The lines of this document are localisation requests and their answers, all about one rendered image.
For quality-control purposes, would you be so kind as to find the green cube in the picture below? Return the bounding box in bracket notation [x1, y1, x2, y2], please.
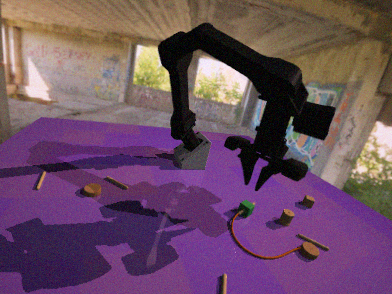
[237, 200, 255, 218]

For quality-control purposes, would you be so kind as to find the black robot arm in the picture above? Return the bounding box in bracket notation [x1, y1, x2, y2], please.
[158, 23, 336, 152]

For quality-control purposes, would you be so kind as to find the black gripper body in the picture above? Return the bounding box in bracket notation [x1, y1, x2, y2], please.
[224, 121, 308, 181]

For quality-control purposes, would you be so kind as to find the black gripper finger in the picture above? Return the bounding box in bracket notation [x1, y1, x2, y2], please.
[255, 166, 280, 191]
[238, 154, 259, 185]

